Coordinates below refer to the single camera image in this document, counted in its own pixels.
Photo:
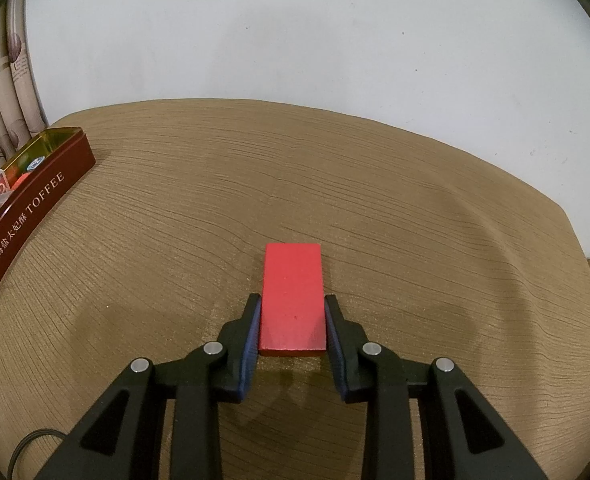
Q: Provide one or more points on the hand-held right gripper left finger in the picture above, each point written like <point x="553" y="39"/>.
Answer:
<point x="249" y="345"/>

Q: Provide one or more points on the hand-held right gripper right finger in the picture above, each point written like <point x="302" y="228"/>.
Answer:
<point x="336" y="350"/>

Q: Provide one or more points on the small blue cartoon tin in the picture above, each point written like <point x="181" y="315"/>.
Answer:
<point x="36" y="164"/>

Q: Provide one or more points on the red and gold tin box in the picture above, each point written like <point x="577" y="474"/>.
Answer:
<point x="40" y="210"/>

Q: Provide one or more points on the red wooden block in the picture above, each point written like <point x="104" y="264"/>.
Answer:
<point x="292" y="295"/>

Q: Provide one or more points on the patterned curtain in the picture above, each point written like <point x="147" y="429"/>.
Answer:
<point x="5" y="85"/>

